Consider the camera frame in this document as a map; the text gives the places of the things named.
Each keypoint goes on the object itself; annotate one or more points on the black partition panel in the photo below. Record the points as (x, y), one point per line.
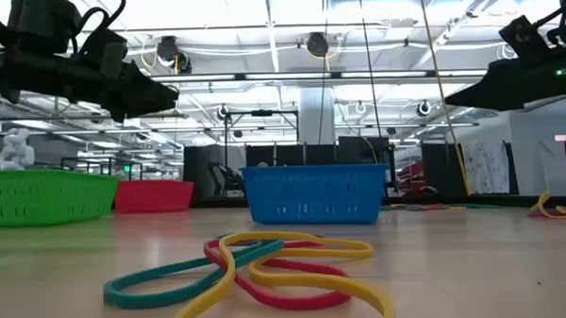
(441, 170)
(311, 154)
(203, 171)

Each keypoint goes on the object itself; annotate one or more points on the black metal stand frame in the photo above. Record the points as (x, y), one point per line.
(261, 113)

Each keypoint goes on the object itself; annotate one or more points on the red rubber band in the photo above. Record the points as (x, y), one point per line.
(293, 302)
(536, 215)
(428, 208)

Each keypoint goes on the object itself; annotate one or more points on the black background robot arm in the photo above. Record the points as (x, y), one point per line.
(229, 180)

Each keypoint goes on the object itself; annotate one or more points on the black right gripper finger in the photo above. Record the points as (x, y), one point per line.
(502, 87)

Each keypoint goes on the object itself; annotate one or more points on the black metal rack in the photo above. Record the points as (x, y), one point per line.
(101, 160)

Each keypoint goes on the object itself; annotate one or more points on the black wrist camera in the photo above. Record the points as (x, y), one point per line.
(105, 56)
(524, 37)

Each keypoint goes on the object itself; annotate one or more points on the red plastic basket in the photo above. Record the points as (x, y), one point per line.
(154, 196)

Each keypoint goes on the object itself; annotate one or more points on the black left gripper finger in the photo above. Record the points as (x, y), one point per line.
(144, 95)

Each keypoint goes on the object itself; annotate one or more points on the white patterned cloth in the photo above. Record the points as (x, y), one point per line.
(486, 166)

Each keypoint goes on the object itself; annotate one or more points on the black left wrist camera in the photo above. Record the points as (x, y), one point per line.
(105, 56)

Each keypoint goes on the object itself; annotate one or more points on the green exit sign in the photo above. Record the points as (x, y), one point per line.
(126, 168)

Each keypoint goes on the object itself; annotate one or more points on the green plastic basket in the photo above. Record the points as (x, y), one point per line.
(43, 198)

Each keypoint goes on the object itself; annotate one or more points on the blue plastic basket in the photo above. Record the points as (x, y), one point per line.
(315, 195)

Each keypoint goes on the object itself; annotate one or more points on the white robot figure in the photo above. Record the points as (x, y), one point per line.
(16, 149)

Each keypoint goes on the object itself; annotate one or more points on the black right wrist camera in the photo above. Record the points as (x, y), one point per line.
(524, 37)

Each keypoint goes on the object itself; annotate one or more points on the white building pillar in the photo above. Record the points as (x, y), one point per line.
(317, 115)

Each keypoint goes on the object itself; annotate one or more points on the red cart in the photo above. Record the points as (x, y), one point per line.
(412, 175)

